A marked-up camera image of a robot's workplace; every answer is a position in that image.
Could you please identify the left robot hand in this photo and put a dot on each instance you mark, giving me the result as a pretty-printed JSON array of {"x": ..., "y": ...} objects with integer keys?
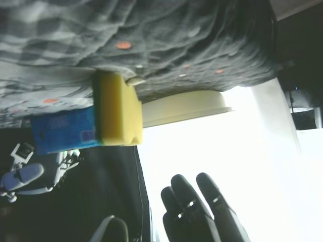
[{"x": 184, "y": 206}]

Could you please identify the blue plastic packet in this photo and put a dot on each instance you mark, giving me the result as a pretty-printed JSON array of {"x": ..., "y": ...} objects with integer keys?
[{"x": 63, "y": 131}]

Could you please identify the yellow sponge with green side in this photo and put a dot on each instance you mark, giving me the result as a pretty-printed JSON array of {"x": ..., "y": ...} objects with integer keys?
[{"x": 118, "y": 113}]

